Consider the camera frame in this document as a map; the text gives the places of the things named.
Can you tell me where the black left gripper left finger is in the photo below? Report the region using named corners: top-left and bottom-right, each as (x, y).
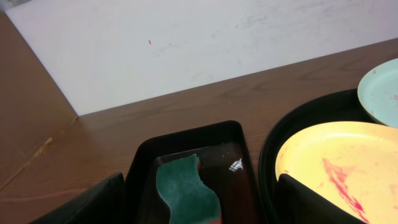
top-left (33, 172), bottom-right (125, 224)

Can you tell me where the black round tray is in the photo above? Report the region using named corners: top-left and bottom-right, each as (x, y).
top-left (258, 89), bottom-right (373, 223)

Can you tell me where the far light blue plate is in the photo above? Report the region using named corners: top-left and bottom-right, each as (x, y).
top-left (357, 59), bottom-right (398, 128)

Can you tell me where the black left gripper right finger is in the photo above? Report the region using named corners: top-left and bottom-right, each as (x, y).
top-left (275, 174), bottom-right (364, 224)

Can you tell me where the green orange sponge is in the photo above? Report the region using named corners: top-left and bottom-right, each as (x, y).
top-left (155, 154), bottom-right (223, 224)

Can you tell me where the yellow plate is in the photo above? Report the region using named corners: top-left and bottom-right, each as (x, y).
top-left (275, 121), bottom-right (397, 223)

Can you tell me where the black rectangular tray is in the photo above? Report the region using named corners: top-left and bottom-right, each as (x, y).
top-left (124, 121), bottom-right (266, 223)

